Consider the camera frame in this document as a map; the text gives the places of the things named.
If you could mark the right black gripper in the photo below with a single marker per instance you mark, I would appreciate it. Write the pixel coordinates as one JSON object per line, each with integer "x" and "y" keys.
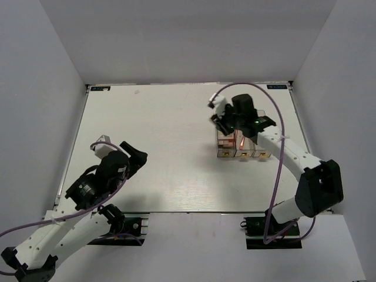
{"x": 220, "y": 124}

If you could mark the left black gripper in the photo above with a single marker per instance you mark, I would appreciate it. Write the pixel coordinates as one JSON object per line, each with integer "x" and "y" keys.
{"x": 137, "y": 159}

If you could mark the pink blush palette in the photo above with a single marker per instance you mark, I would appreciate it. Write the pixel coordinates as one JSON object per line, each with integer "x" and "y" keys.
{"x": 226, "y": 143}

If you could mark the round pink makeup brush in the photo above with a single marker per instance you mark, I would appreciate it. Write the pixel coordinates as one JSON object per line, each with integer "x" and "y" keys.
{"x": 241, "y": 145}

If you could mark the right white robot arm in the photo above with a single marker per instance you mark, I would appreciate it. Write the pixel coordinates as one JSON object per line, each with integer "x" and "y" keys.
{"x": 319, "y": 182}

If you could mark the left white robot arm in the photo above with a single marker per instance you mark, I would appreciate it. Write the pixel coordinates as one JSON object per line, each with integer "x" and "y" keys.
{"x": 85, "y": 216}

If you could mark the left clear organizer bin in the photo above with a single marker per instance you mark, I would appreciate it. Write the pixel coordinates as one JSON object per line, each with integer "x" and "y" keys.
{"x": 225, "y": 152}

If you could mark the clear organizer bin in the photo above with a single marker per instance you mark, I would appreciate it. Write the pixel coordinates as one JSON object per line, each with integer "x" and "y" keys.
{"x": 225, "y": 152}
{"x": 248, "y": 149}
{"x": 263, "y": 149}

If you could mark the middle clear organizer bin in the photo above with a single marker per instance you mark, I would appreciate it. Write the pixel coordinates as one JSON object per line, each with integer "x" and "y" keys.
{"x": 248, "y": 149}

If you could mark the right clear organizer bin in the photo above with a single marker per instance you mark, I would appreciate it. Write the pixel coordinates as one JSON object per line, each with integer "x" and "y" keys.
{"x": 263, "y": 149}

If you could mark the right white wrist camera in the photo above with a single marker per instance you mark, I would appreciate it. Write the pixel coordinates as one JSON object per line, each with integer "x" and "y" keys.
{"x": 218, "y": 103}

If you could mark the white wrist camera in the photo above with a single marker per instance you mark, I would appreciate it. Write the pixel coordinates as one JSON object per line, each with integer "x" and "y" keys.
{"x": 218, "y": 103}
{"x": 102, "y": 150}

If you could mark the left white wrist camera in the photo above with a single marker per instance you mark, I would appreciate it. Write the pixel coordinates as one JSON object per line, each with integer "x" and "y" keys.
{"x": 102, "y": 150}

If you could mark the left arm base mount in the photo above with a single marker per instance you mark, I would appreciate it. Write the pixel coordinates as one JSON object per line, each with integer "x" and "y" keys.
{"x": 126, "y": 229}

